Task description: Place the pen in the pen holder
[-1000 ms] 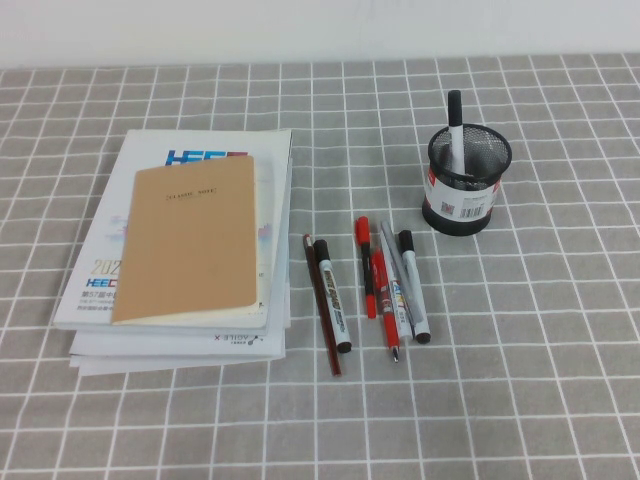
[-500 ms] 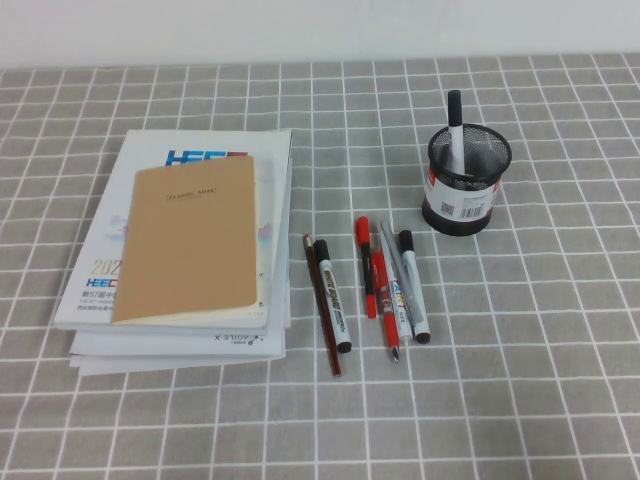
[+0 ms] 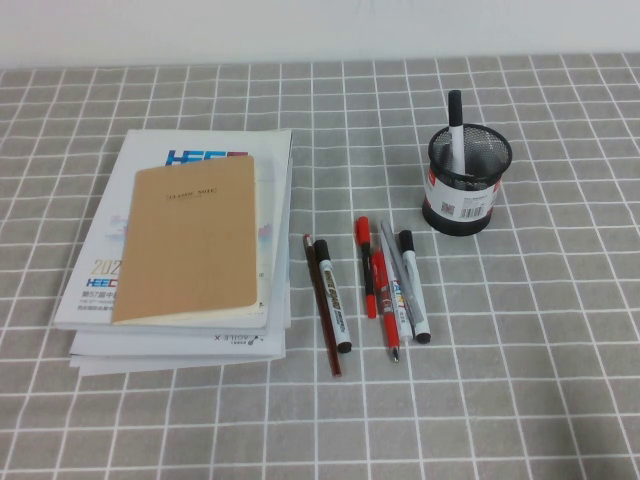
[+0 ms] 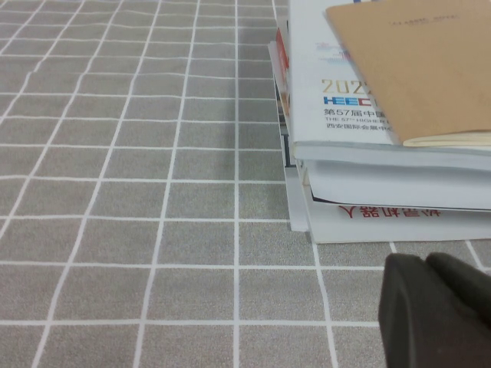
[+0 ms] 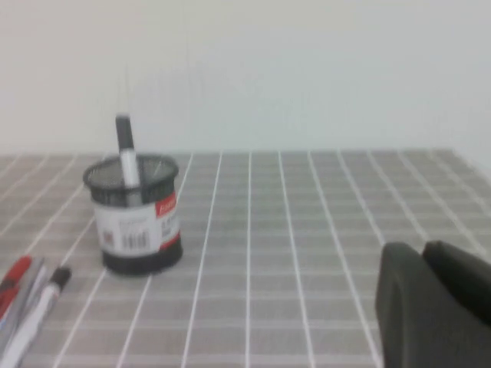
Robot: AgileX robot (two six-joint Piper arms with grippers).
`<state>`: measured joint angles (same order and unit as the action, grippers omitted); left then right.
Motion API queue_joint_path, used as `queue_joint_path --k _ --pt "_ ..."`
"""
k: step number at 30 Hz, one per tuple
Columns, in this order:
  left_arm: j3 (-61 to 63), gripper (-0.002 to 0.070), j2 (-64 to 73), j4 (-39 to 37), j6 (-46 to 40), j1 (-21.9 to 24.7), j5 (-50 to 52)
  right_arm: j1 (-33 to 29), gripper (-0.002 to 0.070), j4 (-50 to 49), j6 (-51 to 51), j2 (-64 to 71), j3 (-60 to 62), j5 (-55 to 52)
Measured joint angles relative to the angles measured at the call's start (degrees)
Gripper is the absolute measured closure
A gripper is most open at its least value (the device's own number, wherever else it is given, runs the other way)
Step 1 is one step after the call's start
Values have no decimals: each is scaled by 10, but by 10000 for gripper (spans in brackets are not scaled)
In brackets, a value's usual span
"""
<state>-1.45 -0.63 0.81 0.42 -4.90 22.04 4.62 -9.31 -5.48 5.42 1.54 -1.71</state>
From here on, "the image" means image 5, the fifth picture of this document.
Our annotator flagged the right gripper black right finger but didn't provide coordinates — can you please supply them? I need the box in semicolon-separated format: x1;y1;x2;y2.
421;239;491;322

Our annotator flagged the red and black marker pen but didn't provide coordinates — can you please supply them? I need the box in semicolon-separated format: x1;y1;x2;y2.
0;255;34;304

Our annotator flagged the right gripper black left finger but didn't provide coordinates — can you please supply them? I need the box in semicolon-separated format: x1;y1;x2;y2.
374;241;491;368

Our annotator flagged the white marker with black cap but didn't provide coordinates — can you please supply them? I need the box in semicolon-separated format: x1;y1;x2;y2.
0;266;73;368
114;113;142;191

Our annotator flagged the grey marker pen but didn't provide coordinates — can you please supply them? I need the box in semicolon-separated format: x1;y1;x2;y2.
0;256;50;346

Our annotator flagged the red gel pen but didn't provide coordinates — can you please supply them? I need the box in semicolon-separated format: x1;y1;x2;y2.
0;285;20;324

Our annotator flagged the black mesh pen holder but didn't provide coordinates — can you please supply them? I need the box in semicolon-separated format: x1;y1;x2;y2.
82;153;185;277

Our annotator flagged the grey checked tablecloth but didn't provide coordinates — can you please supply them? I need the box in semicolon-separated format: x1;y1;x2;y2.
0;148;491;368

